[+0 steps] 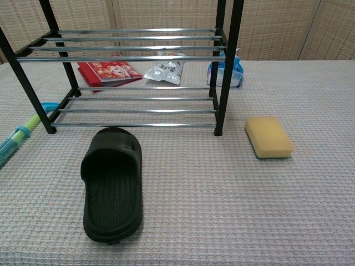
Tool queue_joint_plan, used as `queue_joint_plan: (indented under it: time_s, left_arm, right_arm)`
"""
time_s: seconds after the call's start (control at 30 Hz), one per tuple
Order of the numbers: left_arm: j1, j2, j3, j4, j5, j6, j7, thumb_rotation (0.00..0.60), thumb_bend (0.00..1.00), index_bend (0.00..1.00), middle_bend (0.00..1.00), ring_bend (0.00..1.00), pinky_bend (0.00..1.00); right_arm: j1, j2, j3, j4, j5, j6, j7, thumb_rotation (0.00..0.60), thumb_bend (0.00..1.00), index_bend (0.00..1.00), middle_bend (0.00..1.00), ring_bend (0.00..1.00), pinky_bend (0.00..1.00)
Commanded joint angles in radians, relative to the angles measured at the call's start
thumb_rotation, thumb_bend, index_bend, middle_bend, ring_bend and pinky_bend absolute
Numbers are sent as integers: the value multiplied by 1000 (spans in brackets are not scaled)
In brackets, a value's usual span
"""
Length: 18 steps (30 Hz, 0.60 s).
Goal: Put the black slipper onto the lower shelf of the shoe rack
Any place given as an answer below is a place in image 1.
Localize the green and blue plastic stick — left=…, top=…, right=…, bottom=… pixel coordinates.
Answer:
left=0, top=101, right=60, bottom=170

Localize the beige woven tablecloth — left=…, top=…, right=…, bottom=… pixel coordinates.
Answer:
left=0, top=59, right=355, bottom=266

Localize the black metal shoe rack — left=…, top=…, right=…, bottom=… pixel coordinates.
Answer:
left=0, top=0, right=245, bottom=137

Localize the blue and white package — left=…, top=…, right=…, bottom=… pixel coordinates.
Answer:
left=206, top=54, right=245, bottom=89

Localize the red calendar booklet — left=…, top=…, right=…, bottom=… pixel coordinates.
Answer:
left=77, top=61, right=144, bottom=94

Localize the yellow sponge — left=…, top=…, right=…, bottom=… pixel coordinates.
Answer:
left=244, top=116, right=295, bottom=160

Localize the silver snack bag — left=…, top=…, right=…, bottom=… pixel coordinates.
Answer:
left=143, top=51, right=186, bottom=86

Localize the black shoe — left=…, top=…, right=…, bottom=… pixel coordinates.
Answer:
left=80, top=127, right=144, bottom=246

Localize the woven bamboo folding screen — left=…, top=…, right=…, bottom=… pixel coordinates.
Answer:
left=0, top=0, right=355, bottom=66

